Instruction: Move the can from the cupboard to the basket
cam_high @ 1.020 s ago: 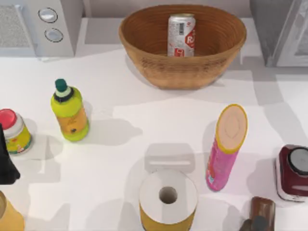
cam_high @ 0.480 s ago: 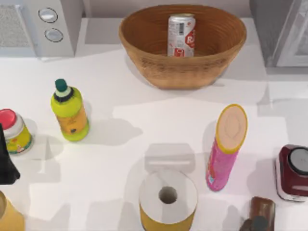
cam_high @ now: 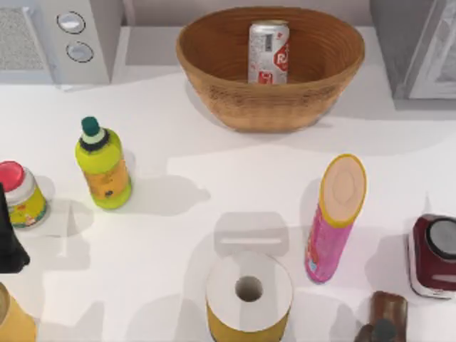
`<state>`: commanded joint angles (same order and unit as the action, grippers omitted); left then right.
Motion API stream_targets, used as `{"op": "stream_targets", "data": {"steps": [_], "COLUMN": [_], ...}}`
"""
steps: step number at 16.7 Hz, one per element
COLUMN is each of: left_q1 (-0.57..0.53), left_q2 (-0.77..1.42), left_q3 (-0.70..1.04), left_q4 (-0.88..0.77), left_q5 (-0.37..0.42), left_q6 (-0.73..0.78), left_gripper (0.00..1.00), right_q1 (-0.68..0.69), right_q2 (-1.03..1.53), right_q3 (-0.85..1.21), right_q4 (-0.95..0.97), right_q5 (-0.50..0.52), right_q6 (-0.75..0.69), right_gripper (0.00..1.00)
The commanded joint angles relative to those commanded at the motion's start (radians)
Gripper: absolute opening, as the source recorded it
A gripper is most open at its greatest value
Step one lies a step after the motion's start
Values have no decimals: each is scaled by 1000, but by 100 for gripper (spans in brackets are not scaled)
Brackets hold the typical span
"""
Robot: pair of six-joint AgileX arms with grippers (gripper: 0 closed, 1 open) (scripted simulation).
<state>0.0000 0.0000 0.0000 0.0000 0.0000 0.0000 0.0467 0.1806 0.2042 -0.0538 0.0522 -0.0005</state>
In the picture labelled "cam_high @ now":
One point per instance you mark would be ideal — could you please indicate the brown woven basket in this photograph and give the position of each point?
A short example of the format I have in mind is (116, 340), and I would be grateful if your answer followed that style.
(270, 103)

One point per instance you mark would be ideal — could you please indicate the pink tube can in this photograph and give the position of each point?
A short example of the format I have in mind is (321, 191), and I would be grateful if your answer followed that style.
(329, 228)

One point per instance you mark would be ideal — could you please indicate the red and white can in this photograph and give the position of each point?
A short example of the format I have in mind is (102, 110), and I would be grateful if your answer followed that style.
(269, 53)

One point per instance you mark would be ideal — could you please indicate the green bottle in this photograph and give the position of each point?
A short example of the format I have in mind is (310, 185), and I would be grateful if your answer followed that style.
(103, 171)

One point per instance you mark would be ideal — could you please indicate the yellow-wrapped paper roll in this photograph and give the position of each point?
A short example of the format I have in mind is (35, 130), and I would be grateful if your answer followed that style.
(249, 303)

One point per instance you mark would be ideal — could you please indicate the microwave knob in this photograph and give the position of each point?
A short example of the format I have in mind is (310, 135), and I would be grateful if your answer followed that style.
(80, 51)
(71, 22)

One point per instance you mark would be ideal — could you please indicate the red-lidded yellow jar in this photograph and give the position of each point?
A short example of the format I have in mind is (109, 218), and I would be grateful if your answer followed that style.
(25, 199)

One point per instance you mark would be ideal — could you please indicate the brown bottle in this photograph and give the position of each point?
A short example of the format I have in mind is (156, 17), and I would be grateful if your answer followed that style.
(388, 317)

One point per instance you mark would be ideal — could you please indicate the dark red jar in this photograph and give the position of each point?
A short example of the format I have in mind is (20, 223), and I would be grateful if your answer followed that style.
(432, 260)

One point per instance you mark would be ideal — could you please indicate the pale microwave oven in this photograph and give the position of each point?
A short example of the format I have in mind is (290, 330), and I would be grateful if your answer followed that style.
(42, 39)

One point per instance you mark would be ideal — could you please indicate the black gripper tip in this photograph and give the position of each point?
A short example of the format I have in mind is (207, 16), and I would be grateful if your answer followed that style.
(9, 242)

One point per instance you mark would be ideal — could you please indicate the yellow cylinder container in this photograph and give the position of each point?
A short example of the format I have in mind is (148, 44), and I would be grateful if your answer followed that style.
(14, 320)

